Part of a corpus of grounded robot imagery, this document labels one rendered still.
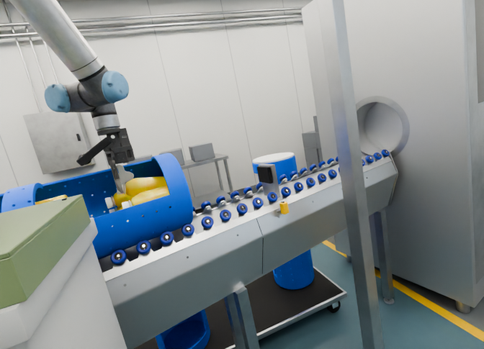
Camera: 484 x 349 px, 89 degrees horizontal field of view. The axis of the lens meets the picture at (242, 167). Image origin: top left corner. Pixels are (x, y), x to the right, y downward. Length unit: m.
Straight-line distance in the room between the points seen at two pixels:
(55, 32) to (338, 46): 0.79
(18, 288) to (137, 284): 0.57
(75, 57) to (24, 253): 0.48
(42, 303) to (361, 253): 0.98
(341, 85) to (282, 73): 3.99
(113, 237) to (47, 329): 0.44
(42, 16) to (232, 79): 3.94
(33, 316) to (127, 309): 0.57
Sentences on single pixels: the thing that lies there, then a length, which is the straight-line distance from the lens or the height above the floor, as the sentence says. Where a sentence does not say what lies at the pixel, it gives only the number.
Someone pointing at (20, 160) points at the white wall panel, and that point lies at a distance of 4.58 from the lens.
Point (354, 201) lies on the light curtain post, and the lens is 1.02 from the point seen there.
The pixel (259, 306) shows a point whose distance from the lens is 1.79.
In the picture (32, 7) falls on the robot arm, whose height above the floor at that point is 1.59.
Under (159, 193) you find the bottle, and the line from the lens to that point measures 0.83.
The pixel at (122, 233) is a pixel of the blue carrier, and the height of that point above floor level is 1.04.
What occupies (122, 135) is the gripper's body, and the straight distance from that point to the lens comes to 0.92.
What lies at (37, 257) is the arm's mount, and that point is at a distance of 0.40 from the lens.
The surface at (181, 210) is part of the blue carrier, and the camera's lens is 0.85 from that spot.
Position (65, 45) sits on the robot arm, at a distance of 0.73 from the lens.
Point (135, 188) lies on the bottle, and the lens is 0.91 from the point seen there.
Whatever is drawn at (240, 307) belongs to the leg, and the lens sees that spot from 1.15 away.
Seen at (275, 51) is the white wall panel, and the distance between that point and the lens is 4.96.
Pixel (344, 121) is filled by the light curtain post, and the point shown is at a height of 1.22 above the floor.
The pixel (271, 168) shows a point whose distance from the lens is 1.10.
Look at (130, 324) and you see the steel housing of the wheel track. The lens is 0.99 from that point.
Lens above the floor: 1.28
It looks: 10 degrees down
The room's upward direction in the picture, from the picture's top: 11 degrees counter-clockwise
